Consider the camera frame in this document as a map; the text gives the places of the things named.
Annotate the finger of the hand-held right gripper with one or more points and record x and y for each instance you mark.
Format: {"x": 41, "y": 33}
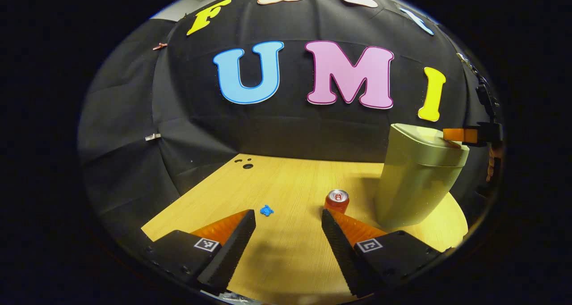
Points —
{"x": 464, "y": 134}

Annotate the blue paper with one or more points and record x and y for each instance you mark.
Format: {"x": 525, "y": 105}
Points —
{"x": 267, "y": 210}

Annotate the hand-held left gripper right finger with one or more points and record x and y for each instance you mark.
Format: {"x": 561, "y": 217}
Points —
{"x": 339, "y": 247}

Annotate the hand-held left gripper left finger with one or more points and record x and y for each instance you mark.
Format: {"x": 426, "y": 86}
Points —
{"x": 237, "y": 242}

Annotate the black backdrop cloth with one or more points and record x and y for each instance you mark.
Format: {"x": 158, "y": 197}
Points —
{"x": 192, "y": 117}

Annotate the pink backdrop clip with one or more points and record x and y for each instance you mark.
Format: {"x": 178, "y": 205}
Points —
{"x": 159, "y": 46}

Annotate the green desktop garbage bin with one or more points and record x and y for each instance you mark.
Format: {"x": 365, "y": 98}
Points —
{"x": 415, "y": 184}

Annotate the red pop can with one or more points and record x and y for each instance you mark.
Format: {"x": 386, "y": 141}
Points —
{"x": 336, "y": 202}

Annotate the silver backdrop clip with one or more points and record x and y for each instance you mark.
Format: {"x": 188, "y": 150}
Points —
{"x": 152, "y": 137}

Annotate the wooden desktop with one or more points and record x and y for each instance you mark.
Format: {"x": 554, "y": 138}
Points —
{"x": 286, "y": 193}

